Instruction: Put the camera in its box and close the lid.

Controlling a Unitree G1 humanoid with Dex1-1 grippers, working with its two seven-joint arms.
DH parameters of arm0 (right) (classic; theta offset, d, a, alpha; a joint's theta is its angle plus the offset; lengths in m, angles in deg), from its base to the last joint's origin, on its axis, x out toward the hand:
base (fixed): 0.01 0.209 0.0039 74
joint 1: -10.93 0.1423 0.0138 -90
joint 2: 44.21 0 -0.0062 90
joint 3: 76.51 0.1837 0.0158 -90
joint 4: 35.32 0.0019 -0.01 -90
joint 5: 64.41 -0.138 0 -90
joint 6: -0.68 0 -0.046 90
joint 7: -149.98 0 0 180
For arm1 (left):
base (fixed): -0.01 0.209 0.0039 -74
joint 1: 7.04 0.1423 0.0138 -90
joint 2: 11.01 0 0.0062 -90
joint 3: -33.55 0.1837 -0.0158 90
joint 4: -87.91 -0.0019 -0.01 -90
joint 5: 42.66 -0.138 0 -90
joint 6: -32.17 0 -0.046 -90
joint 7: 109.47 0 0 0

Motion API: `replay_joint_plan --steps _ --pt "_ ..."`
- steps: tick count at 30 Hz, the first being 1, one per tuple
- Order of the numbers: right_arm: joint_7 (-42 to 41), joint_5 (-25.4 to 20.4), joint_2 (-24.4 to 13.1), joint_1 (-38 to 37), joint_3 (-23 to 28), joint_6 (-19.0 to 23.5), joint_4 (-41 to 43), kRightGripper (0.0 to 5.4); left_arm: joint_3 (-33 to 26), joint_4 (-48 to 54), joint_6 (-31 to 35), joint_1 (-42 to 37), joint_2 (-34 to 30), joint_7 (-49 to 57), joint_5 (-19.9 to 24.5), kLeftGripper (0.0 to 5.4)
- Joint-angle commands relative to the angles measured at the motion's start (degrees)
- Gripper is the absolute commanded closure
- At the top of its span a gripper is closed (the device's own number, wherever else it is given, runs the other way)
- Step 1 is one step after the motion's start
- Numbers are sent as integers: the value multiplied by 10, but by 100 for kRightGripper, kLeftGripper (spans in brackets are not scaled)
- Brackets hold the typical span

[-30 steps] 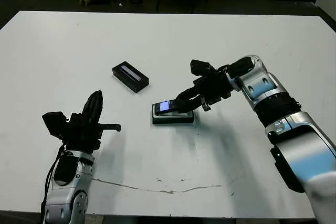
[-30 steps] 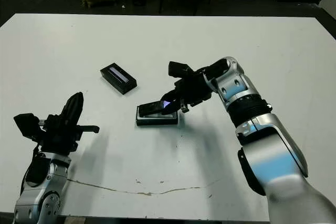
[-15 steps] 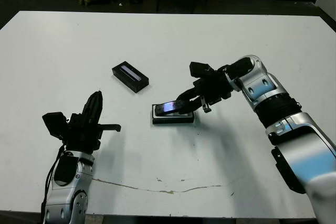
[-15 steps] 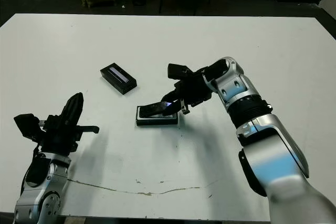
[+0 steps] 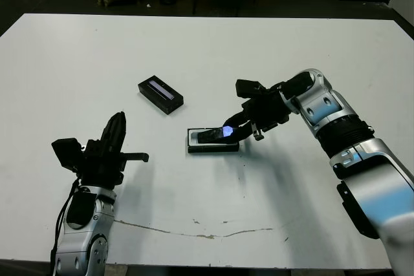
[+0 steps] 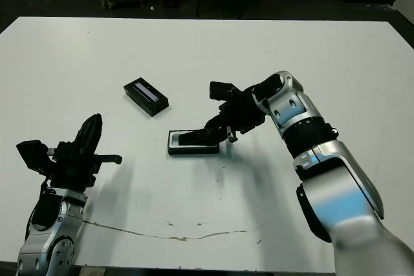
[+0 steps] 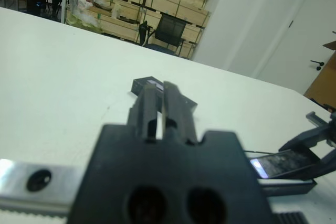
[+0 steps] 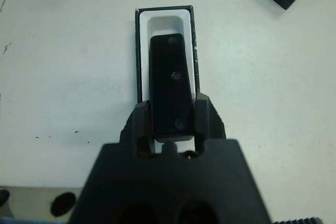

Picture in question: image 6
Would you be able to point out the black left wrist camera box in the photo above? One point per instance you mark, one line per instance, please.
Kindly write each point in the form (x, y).
(32, 156)

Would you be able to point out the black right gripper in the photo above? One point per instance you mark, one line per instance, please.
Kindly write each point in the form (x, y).
(242, 112)

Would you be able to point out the black camera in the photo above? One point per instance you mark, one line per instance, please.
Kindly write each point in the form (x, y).
(194, 138)

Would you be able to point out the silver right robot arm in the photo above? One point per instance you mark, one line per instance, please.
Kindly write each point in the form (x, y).
(326, 166)

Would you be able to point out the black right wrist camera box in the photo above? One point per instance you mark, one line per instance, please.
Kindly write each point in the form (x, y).
(221, 91)

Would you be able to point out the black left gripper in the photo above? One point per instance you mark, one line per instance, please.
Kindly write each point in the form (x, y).
(74, 172)

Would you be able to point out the black box with white insert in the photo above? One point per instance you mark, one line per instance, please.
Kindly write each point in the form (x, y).
(191, 150)

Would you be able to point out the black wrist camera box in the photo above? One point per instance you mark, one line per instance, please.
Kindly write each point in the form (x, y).
(32, 156)
(221, 91)

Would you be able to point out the black lid with silver stripe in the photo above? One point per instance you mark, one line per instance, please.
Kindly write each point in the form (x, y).
(145, 96)

